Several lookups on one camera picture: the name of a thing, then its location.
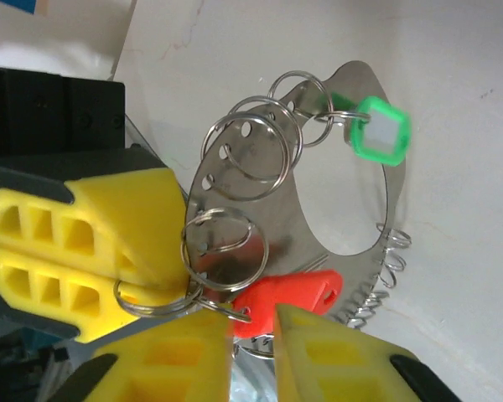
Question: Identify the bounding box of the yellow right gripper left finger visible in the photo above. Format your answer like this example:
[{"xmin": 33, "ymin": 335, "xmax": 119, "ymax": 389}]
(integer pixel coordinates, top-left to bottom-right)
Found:
[{"xmin": 65, "ymin": 310, "xmax": 232, "ymax": 402}]

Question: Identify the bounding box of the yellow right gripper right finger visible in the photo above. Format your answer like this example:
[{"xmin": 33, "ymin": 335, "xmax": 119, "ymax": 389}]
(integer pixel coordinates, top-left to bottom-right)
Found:
[{"xmin": 274, "ymin": 303, "xmax": 465, "ymax": 402}]

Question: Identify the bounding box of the silver split key ring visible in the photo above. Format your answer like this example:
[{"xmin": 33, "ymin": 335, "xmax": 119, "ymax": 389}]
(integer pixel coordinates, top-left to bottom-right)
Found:
[
  {"xmin": 200, "ymin": 113, "xmax": 291, "ymax": 203},
  {"xmin": 179, "ymin": 208, "xmax": 270, "ymax": 293},
  {"xmin": 227, "ymin": 95, "xmax": 305, "ymax": 198},
  {"xmin": 269, "ymin": 70, "xmax": 333, "ymax": 148},
  {"xmin": 112, "ymin": 276, "xmax": 205, "ymax": 318}
]

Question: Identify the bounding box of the red plastic key tag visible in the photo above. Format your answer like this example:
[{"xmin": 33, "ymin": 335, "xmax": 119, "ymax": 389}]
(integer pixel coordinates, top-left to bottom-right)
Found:
[{"xmin": 232, "ymin": 270, "xmax": 345, "ymax": 340}]

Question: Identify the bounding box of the green plastic key tag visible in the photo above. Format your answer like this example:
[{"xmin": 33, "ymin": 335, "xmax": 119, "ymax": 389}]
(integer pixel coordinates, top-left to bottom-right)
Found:
[{"xmin": 350, "ymin": 95, "xmax": 412, "ymax": 167}]

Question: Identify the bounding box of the small silver key ring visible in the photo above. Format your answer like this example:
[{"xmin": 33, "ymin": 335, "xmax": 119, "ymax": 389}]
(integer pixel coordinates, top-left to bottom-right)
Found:
[
  {"xmin": 315, "ymin": 109, "xmax": 372, "ymax": 126},
  {"xmin": 200, "ymin": 297, "xmax": 253, "ymax": 324}
]

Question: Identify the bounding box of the small silver wire loop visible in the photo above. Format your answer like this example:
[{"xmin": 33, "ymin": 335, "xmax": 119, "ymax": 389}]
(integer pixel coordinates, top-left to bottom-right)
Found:
[
  {"xmin": 376, "ymin": 270, "xmax": 400, "ymax": 290},
  {"xmin": 383, "ymin": 250, "xmax": 407, "ymax": 273},
  {"xmin": 376, "ymin": 224, "xmax": 412, "ymax": 252}
]

